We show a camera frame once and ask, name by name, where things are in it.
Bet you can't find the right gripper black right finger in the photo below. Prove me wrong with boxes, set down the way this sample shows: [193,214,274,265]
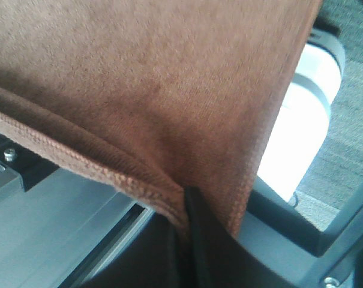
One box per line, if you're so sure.
[184,187,292,287]

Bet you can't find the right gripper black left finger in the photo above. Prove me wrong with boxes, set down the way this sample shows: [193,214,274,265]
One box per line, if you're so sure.
[58,209,197,288]

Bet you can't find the brown microfibre towel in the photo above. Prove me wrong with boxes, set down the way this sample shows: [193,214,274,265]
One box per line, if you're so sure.
[0,1,322,237]

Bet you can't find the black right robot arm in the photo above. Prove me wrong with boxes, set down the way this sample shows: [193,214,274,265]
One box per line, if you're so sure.
[239,29,345,287]

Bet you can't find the black table cloth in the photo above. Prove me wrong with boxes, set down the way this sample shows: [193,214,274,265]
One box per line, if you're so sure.
[296,1,363,231]

